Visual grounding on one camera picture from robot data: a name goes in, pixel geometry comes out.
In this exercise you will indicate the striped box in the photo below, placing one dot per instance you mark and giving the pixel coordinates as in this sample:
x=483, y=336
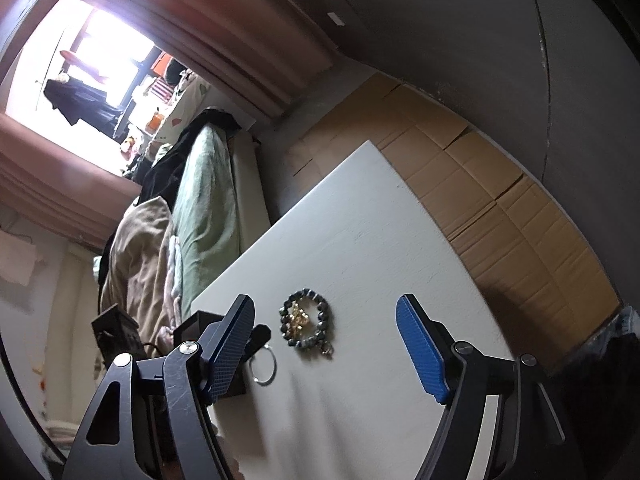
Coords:
x=161, y=91

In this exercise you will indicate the hanging dark clothes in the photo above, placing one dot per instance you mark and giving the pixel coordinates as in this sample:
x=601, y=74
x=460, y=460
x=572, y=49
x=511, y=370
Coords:
x=85, y=105

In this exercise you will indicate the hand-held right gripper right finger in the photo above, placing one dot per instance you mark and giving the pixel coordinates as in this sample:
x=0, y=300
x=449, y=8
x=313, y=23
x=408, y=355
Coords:
x=420, y=350

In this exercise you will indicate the beige blanket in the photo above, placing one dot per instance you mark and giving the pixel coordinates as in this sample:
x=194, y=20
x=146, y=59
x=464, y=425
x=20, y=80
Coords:
x=140, y=270

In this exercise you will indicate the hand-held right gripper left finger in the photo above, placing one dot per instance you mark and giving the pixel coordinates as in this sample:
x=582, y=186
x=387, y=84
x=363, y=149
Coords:
x=227, y=355

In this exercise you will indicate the patterned quilt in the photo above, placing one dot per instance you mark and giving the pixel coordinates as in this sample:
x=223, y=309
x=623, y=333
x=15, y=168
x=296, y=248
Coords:
x=185, y=97

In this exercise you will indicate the pink curtain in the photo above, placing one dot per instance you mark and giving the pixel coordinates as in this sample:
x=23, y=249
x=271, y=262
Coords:
x=215, y=25
x=60, y=180

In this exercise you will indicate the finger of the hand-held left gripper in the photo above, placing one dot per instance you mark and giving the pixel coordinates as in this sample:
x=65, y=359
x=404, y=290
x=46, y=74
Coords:
x=260, y=335

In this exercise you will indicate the black box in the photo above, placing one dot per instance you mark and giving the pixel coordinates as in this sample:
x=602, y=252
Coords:
x=202, y=322

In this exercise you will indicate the black clothes on bed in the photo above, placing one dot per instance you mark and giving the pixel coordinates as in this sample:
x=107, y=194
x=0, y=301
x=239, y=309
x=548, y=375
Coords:
x=172, y=165

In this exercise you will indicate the white wall socket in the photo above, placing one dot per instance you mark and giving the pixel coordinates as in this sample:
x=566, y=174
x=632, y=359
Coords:
x=336, y=17

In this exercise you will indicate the white cloth on wall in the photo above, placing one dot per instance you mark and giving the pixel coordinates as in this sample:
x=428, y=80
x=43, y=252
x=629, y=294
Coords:
x=20, y=260

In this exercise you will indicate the flattened cardboard sheets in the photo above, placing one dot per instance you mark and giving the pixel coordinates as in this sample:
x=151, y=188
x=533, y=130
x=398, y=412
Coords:
x=500, y=200

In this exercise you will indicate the orange box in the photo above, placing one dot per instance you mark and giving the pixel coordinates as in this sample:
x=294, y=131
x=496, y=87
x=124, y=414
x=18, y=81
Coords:
x=161, y=64

